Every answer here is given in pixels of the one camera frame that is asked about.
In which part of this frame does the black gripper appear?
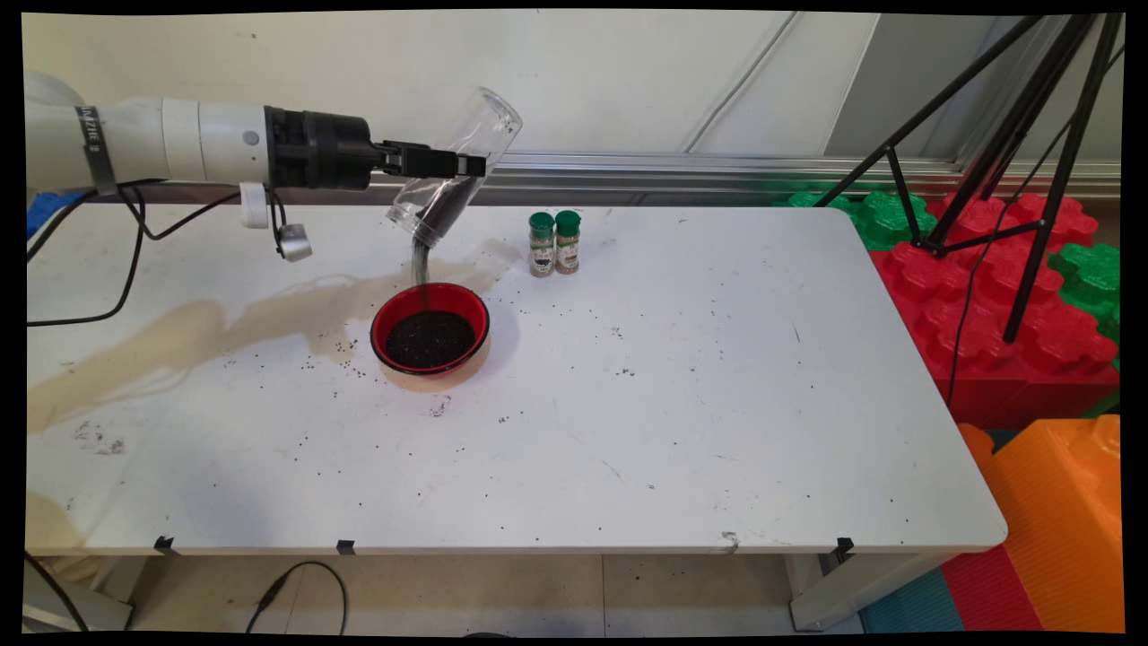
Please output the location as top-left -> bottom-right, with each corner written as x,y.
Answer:
265,106 -> 487,191

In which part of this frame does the black seeds pile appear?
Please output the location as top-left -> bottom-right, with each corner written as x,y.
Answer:
408,175 -> 481,288
384,310 -> 477,370

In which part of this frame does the clear plastic jar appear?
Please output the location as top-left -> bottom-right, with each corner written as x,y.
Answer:
386,86 -> 524,249

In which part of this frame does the green cap spice bottle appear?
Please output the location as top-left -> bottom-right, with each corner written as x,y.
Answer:
554,210 -> 583,275
528,212 -> 557,278

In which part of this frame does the red bowl black rim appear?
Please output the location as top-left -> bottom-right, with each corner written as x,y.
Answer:
370,283 -> 492,378

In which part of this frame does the blue object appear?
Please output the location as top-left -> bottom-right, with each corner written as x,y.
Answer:
27,191 -> 86,239

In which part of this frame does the red foam block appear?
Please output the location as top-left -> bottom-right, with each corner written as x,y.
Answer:
868,193 -> 1120,432

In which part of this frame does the white metal table leg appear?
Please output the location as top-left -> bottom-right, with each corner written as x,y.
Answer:
785,549 -> 961,632

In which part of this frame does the black tripod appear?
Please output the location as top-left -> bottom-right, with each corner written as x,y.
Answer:
812,13 -> 1126,346

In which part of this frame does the teal floor mat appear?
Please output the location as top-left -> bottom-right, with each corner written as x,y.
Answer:
859,567 -> 965,633

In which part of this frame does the red floor mat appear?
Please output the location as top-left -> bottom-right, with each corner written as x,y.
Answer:
940,543 -> 1046,633

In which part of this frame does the orange foam block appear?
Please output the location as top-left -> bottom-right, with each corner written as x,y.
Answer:
958,415 -> 1124,633

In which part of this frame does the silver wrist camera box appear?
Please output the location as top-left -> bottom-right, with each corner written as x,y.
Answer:
238,182 -> 313,263

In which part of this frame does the aluminium wall rail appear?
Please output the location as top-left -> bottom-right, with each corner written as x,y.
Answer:
40,144 -> 1122,203

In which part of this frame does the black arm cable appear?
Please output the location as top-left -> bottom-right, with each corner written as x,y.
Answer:
25,179 -> 270,328

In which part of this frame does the black arm strap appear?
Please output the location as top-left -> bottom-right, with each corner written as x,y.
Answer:
76,106 -> 117,196

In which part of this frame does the black cable with connector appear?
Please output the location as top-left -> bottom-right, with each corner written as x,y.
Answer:
244,561 -> 349,636

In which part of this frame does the black floor cable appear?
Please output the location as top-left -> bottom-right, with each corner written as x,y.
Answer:
25,552 -> 91,632

